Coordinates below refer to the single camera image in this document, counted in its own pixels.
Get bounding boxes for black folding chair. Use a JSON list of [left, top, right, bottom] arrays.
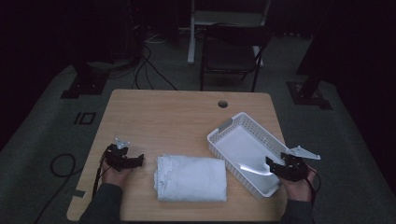
[[199, 22, 274, 92]]

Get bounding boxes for hand-held gripper cable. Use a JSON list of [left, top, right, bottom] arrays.
[[92, 145, 113, 199], [306, 166, 322, 207]]

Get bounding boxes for left hand-held gripper cable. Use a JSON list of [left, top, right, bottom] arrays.
[[92, 145, 113, 199]]

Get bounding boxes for white cloth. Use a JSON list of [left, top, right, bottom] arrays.
[[153, 154, 228, 203]]

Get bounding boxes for white plastic basket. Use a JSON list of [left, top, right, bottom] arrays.
[[206, 111, 292, 200]]

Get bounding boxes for white desk frame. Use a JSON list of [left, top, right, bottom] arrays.
[[186, 0, 272, 67]]

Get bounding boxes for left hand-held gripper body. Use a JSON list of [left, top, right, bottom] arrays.
[[104, 137, 134, 172]]

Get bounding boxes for black looped floor cable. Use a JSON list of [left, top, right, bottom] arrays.
[[32, 153, 84, 224]]

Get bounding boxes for person's right hand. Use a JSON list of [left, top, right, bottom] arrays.
[[279, 166, 318, 203]]

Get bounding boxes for person's left hand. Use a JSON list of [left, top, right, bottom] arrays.
[[102, 163, 132, 189]]

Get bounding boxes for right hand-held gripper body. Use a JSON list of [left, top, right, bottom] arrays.
[[278, 145, 321, 183]]

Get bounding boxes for black stand base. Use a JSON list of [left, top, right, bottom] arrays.
[[286, 79, 333, 111], [60, 62, 110, 100]]

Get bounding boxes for right hand-held gripper cable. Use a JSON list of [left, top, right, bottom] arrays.
[[306, 166, 322, 207]]

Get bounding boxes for black floor cables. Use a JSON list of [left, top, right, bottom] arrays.
[[133, 45, 179, 91]]

